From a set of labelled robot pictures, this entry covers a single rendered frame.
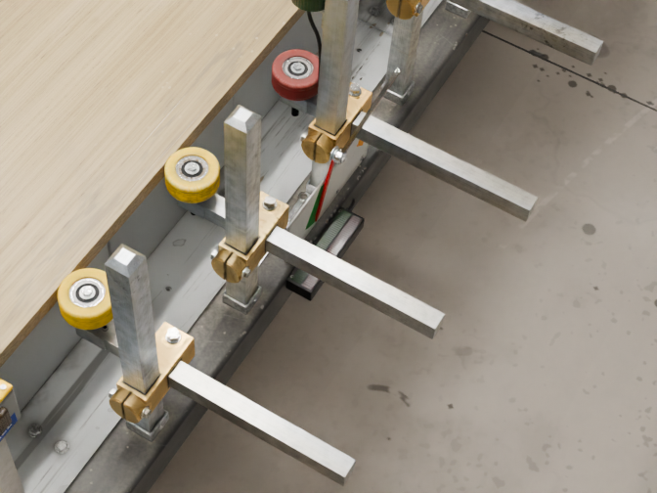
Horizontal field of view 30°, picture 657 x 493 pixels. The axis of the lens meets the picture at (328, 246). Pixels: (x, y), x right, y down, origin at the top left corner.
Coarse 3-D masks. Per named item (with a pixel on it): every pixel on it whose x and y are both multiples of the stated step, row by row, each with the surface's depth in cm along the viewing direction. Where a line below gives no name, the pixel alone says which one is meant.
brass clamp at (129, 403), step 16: (160, 336) 169; (192, 336) 169; (160, 352) 168; (176, 352) 168; (192, 352) 171; (160, 368) 166; (128, 384) 165; (160, 384) 166; (112, 400) 164; (128, 400) 163; (144, 400) 164; (128, 416) 165; (144, 416) 165
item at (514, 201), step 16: (304, 112) 194; (352, 128) 190; (368, 128) 189; (384, 128) 189; (384, 144) 189; (400, 144) 188; (416, 144) 188; (416, 160) 188; (432, 160) 186; (448, 160) 186; (448, 176) 186; (464, 176) 185; (480, 176) 185; (480, 192) 185; (496, 192) 184; (512, 192) 184; (512, 208) 184; (528, 208) 182
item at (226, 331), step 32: (448, 32) 224; (480, 32) 234; (416, 64) 219; (448, 64) 222; (384, 96) 214; (416, 96) 215; (384, 160) 213; (352, 192) 203; (320, 224) 198; (224, 288) 190; (224, 320) 187; (256, 320) 188; (224, 352) 184; (224, 384) 188; (192, 416) 181; (128, 448) 174; (160, 448) 175; (96, 480) 171; (128, 480) 172
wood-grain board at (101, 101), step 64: (0, 0) 194; (64, 0) 195; (128, 0) 196; (192, 0) 196; (256, 0) 197; (0, 64) 186; (64, 64) 187; (128, 64) 188; (192, 64) 189; (256, 64) 192; (0, 128) 180; (64, 128) 180; (128, 128) 181; (192, 128) 182; (0, 192) 173; (64, 192) 174; (128, 192) 175; (0, 256) 167; (64, 256) 168; (0, 320) 162
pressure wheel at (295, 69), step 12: (276, 60) 190; (288, 60) 190; (300, 60) 190; (312, 60) 190; (276, 72) 188; (288, 72) 189; (300, 72) 189; (312, 72) 189; (276, 84) 189; (288, 84) 187; (300, 84) 187; (312, 84) 187; (288, 96) 189; (300, 96) 189; (312, 96) 190
